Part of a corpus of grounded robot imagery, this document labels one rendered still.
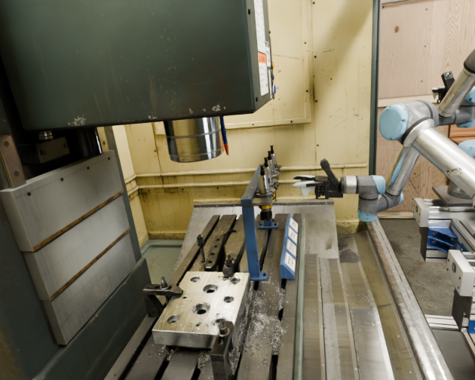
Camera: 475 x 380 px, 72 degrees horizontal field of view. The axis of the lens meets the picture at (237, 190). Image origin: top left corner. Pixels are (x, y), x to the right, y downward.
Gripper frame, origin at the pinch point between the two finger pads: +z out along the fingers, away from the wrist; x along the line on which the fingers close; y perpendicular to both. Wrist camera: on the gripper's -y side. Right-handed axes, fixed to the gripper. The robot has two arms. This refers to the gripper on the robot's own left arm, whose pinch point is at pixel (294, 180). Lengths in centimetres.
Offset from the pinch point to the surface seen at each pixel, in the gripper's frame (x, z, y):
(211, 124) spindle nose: -48, 20, -31
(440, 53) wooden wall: 218, -123, -49
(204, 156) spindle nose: -50, 22, -23
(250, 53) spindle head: -56, 7, -48
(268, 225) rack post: 15.0, 14.1, 28.4
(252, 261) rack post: -29.0, 14.7, 22.1
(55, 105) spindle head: -56, 59, -39
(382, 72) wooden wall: 221, -75, -36
